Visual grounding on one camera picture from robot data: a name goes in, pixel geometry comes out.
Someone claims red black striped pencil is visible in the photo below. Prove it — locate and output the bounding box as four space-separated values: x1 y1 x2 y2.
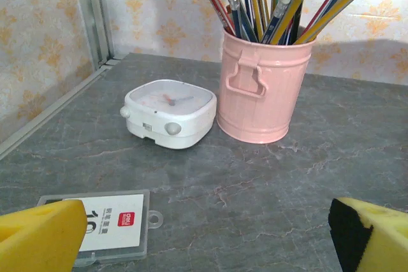
195 0 237 37

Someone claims aluminium frame post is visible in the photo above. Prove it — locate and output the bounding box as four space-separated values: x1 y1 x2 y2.
70 0 124 69

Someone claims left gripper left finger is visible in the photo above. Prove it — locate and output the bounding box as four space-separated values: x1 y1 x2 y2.
0 199 88 272

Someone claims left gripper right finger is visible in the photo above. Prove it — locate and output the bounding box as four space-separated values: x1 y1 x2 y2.
328 196 408 272

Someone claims pink metal pencil bucket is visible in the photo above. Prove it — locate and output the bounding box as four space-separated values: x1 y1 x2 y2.
216 28 317 145

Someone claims yellow blue pencil with eraser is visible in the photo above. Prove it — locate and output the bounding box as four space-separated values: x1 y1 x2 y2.
261 0 293 45

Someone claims aluminium side rail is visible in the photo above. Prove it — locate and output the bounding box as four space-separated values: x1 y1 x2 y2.
0 58 120 160

